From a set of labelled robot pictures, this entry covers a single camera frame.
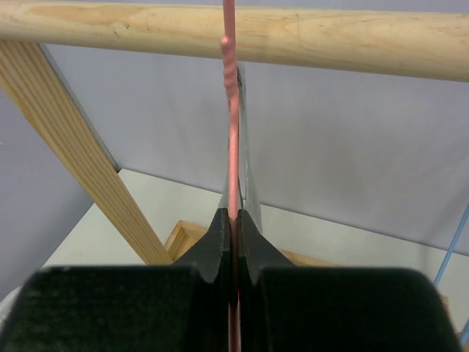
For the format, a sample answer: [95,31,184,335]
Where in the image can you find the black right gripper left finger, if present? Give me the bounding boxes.
[1,209,231,351]

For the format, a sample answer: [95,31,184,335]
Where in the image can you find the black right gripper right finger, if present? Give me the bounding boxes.
[237,210,461,351]

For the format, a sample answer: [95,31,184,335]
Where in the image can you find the light blue hanger with mauve top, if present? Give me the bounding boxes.
[434,203,469,345]

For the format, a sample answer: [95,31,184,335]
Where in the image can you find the pink hanger with grey top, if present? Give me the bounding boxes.
[221,1,240,351]

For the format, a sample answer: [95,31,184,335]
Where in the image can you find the grey tank top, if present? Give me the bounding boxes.
[237,63,262,234]

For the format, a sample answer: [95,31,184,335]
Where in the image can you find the wooden clothes rack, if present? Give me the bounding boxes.
[1,1,468,247]

